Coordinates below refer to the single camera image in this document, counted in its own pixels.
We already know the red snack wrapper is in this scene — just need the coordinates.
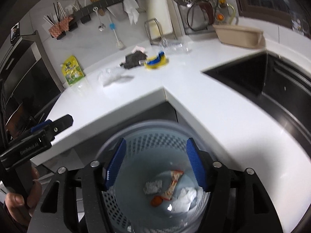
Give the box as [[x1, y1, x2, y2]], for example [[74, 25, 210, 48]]
[[161, 170, 184, 200]]

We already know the white tissue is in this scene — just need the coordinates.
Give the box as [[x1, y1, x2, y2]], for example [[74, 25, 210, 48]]
[[167, 187, 197, 214]]

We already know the printed paper ball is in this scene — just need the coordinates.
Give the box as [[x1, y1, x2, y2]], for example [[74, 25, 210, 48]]
[[143, 180, 162, 195]]

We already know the clear plastic bag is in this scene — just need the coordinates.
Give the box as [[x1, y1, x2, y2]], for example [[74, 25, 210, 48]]
[[98, 67, 134, 87]]

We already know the yellow plastic lid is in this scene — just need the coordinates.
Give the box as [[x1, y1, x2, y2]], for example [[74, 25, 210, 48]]
[[143, 56, 169, 70]]

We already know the black scouring cloth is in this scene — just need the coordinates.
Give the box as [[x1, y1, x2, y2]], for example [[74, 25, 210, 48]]
[[120, 50, 147, 70]]

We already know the clear plastic cup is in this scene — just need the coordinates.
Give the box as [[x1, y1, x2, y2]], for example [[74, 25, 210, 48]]
[[159, 38, 191, 54]]

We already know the pink paper receipt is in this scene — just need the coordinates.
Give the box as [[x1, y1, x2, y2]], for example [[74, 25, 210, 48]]
[[131, 46, 146, 54]]

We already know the grey perforated trash bin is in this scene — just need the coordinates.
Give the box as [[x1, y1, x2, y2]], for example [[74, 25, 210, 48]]
[[96, 120, 216, 232]]

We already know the black kitchen sink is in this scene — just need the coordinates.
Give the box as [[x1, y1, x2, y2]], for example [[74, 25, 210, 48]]
[[204, 52, 310, 154]]

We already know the person's left hand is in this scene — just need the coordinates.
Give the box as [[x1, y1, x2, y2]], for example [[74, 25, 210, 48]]
[[4, 166, 43, 226]]

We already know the black gas stove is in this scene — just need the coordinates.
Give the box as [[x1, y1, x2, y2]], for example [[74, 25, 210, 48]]
[[5, 94, 60, 142]]

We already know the black range hood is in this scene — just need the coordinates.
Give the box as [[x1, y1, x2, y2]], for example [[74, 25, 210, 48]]
[[1, 31, 64, 119]]

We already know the yellow green detergent pouch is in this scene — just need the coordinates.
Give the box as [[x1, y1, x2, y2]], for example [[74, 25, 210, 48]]
[[61, 55, 84, 86]]

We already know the pink orange dish cloth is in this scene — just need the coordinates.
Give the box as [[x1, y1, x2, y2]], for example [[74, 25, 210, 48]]
[[48, 16, 73, 38]]

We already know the blue white bottle brush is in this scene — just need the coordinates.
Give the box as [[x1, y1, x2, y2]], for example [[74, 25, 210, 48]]
[[109, 23, 125, 50]]

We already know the hanging steel spoon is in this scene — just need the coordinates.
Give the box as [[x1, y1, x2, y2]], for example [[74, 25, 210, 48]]
[[93, 6, 106, 32]]

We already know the white chopsticks bundle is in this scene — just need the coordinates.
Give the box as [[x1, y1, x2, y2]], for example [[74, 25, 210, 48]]
[[43, 2, 67, 26]]

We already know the beige plastic basin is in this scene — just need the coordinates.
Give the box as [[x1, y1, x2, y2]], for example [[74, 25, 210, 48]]
[[213, 24, 265, 49]]

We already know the white cutting board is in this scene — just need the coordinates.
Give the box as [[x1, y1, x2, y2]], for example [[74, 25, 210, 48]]
[[146, 0, 173, 40]]

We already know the steel colander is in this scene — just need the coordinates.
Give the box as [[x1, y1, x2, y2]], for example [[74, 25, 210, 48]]
[[186, 0, 215, 32]]

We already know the steel cutting board rack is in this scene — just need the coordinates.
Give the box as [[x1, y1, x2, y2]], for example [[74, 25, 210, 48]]
[[144, 18, 177, 46]]

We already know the white hanging cloth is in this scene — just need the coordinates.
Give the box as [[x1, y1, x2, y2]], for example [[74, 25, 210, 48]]
[[123, 0, 139, 25]]

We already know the black dish rack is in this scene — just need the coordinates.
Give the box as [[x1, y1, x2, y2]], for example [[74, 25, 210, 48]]
[[178, 0, 217, 35]]

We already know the black wall utensil rail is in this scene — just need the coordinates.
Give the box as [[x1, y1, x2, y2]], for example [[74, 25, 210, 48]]
[[56, 0, 123, 40]]

